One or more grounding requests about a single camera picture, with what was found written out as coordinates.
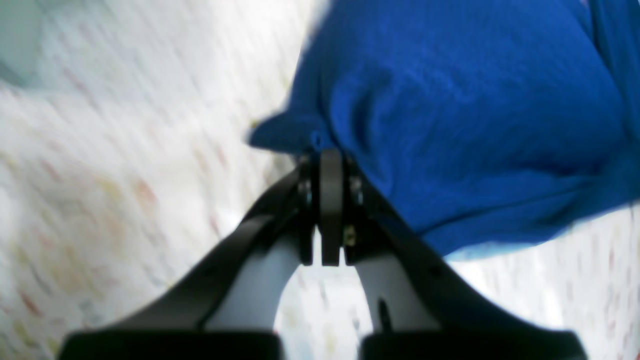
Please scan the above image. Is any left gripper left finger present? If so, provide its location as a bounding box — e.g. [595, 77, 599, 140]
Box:
[59, 149, 345, 360]

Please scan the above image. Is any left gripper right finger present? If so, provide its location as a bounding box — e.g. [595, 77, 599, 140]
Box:
[343, 159, 586, 360]

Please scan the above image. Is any navy blue t-shirt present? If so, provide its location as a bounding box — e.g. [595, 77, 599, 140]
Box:
[249, 0, 639, 256]

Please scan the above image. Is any terrazzo pattern table cover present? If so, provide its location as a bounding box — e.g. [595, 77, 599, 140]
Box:
[0, 0, 639, 360]

